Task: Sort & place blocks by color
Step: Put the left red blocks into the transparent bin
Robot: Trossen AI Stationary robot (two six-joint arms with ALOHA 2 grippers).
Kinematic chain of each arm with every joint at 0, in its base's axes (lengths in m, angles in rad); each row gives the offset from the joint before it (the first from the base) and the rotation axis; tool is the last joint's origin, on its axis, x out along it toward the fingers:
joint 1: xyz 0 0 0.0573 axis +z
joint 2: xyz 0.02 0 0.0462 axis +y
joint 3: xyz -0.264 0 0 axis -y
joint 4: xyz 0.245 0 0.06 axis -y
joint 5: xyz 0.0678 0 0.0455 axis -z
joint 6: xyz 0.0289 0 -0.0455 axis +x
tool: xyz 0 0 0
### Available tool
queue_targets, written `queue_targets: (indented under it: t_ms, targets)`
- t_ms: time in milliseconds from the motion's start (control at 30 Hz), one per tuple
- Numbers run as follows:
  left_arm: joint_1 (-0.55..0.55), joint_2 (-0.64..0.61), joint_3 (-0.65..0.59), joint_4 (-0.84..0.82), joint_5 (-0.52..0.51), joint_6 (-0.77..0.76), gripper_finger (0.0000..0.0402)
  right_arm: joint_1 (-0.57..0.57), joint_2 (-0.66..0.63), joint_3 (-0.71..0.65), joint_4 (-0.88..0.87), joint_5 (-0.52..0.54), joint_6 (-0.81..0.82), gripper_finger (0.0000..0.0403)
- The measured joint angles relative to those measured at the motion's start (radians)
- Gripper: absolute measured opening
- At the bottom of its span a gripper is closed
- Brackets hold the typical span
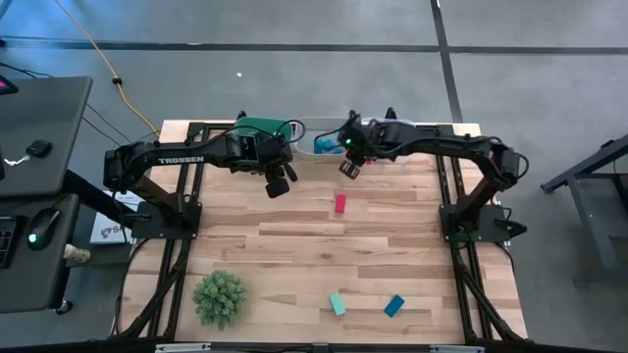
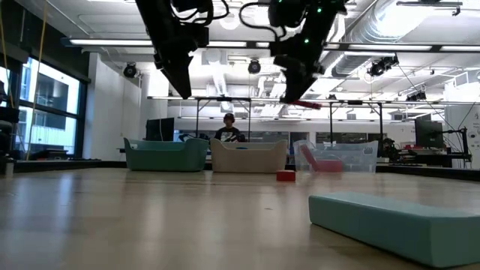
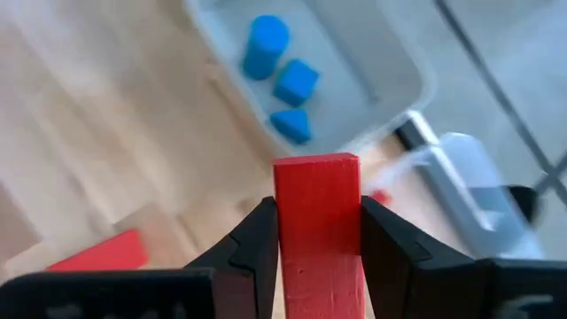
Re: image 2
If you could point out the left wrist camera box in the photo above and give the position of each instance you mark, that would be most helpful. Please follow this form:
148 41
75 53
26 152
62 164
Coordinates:
197 36

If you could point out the black round ceiling spotlight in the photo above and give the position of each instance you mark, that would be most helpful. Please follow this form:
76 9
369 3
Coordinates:
130 70
254 66

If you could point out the small black ceiling rig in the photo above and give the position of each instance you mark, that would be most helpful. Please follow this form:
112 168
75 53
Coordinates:
416 96

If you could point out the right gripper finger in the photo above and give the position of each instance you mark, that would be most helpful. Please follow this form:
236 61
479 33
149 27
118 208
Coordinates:
290 88
305 84

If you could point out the black computer monitor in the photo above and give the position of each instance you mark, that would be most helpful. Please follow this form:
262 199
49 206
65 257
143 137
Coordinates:
160 129
429 133

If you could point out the large window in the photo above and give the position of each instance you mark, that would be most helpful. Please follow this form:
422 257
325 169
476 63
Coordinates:
48 93

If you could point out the black background robot arm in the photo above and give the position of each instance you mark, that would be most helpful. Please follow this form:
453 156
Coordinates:
390 150

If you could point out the clear plastic bin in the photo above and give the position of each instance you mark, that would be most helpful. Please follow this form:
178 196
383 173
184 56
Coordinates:
356 157

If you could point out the black table edge rail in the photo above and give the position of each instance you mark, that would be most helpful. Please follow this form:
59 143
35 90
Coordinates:
45 164

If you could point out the long red block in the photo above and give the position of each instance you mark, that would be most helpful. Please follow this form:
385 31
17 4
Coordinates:
309 105

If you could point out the black equipment stand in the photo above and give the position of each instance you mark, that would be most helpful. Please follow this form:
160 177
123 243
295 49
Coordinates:
465 142

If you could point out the black ceiling camera rig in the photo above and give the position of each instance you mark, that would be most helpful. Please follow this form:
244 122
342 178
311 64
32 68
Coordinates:
382 65

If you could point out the black metal gantry frame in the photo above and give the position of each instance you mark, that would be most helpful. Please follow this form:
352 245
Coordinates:
225 99

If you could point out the large teal block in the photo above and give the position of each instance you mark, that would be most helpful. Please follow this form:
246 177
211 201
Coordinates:
393 225

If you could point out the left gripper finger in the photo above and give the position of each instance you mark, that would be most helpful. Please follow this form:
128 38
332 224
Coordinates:
178 80
186 75

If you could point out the long ceiling light bar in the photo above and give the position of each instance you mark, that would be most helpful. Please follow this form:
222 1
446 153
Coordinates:
112 42

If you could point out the teal plastic bin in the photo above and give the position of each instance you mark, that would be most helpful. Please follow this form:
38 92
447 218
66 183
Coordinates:
165 157

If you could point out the person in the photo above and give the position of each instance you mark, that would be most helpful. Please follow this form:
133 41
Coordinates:
227 133

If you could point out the silver ventilation duct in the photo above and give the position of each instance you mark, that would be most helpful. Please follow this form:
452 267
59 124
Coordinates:
360 37

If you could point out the white plastic bin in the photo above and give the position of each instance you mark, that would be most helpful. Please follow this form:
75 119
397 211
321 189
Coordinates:
247 159

